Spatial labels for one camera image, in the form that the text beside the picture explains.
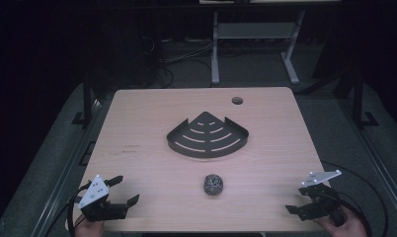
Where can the person's left hand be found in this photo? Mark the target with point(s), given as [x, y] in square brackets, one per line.
[88, 228]

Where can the person's right hand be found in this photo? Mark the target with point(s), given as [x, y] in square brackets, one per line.
[349, 228]

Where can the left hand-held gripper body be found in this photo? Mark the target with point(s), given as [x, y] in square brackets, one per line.
[94, 192]

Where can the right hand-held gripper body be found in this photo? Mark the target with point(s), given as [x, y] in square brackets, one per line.
[321, 200]

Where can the black metal corner shelf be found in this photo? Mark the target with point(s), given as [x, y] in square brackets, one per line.
[207, 141]

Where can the white metal desk frame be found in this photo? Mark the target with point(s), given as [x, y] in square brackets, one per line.
[252, 30]

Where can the steel wool scouring ball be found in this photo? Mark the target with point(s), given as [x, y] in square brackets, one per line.
[213, 184]

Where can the black metal stand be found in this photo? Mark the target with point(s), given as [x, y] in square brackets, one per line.
[87, 98]
[358, 98]

